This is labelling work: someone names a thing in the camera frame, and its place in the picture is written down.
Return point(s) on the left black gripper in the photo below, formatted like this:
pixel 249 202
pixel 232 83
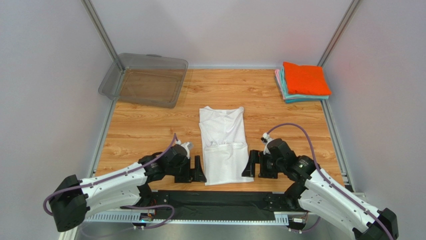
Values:
pixel 196 174

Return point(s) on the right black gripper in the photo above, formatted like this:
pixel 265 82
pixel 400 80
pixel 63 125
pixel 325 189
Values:
pixel 261 165

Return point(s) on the white t-shirt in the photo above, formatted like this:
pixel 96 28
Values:
pixel 224 146

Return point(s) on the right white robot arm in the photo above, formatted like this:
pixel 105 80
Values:
pixel 315 191

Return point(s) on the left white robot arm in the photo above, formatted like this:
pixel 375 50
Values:
pixel 75 199

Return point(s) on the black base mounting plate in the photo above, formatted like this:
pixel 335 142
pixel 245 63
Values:
pixel 222 205

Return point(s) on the pink folded t-shirt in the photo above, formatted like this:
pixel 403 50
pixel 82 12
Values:
pixel 277 77

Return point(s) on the orange folded t-shirt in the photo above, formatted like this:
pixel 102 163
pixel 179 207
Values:
pixel 305 80

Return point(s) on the clear grey plastic bin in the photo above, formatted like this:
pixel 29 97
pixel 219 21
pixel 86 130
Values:
pixel 145 79

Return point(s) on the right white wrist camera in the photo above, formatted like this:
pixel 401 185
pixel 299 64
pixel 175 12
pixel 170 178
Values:
pixel 265 140

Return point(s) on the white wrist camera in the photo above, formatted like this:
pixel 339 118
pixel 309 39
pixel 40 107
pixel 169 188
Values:
pixel 184 148
pixel 265 140

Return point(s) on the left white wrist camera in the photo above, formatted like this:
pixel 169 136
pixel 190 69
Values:
pixel 184 148

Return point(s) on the aluminium frame rail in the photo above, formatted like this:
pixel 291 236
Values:
pixel 159 215

